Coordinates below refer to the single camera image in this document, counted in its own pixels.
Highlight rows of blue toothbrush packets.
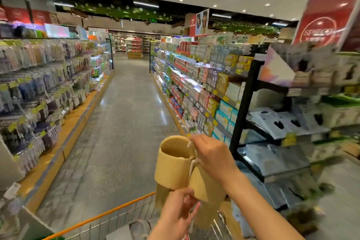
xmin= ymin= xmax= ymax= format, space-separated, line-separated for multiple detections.
xmin=0 ymin=37 xmax=113 ymax=176

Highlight flat white garment packets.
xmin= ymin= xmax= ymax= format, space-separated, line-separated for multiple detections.
xmin=247 ymin=43 xmax=360 ymax=177

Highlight person's right forearm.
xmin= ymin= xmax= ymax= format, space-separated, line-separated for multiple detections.
xmin=225 ymin=172 xmax=306 ymax=240

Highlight yellow slippers pair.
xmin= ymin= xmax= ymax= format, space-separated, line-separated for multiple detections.
xmin=154 ymin=135 xmax=228 ymax=231

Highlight orange metal shopping cart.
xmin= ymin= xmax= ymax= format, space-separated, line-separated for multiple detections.
xmin=42 ymin=192 xmax=245 ymax=240

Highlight person's right hand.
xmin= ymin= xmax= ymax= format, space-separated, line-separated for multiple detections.
xmin=188 ymin=133 xmax=242 ymax=190

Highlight white boxes with green lids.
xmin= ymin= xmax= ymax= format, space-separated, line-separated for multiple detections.
xmin=320 ymin=51 xmax=360 ymax=126

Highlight rows of colourful small packets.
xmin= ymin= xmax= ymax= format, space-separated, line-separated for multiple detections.
xmin=150 ymin=34 xmax=254 ymax=147

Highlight red sign cube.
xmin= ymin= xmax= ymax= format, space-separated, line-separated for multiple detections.
xmin=292 ymin=0 xmax=360 ymax=52

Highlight person's left hand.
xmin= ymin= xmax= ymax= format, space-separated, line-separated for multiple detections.
xmin=147 ymin=187 xmax=202 ymax=237

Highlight person's left forearm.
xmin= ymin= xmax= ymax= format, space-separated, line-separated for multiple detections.
xmin=147 ymin=231 xmax=186 ymax=240

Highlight long shelf with yellow base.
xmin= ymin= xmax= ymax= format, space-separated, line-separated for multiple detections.
xmin=0 ymin=20 xmax=116 ymax=215

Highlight green ceiling garland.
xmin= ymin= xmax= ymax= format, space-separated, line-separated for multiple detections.
xmin=73 ymin=2 xmax=173 ymax=23
xmin=212 ymin=20 xmax=279 ymax=36

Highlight hanging portrait sign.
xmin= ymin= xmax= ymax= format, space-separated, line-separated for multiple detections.
xmin=194 ymin=8 xmax=210 ymax=37

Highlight red wall signs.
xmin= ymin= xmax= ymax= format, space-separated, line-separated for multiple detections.
xmin=0 ymin=5 xmax=59 ymax=26

